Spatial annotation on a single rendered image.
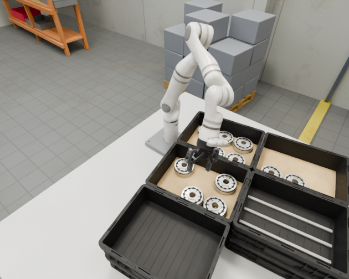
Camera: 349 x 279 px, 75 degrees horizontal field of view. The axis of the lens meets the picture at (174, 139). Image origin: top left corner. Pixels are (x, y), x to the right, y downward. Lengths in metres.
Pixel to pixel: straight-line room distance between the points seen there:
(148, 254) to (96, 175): 0.60
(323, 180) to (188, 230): 0.72
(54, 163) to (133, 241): 1.72
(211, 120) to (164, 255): 0.55
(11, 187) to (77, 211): 1.35
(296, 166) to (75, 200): 1.17
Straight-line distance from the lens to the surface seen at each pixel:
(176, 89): 1.17
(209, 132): 0.85
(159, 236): 1.01
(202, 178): 1.17
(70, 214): 1.31
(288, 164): 1.36
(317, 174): 1.38
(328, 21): 3.40
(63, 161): 2.57
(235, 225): 0.95
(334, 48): 3.45
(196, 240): 1.01
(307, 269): 1.07
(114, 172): 1.38
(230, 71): 2.52
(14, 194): 2.52
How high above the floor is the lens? 1.76
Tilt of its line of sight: 44 degrees down
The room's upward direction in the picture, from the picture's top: straight up
